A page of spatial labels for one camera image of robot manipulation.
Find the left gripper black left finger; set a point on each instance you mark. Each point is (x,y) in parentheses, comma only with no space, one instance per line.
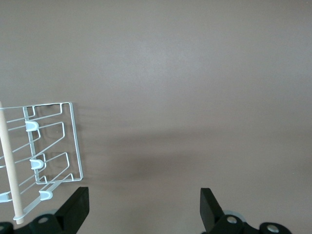
(73,209)

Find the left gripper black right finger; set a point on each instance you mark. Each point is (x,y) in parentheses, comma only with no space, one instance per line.
(209,209)

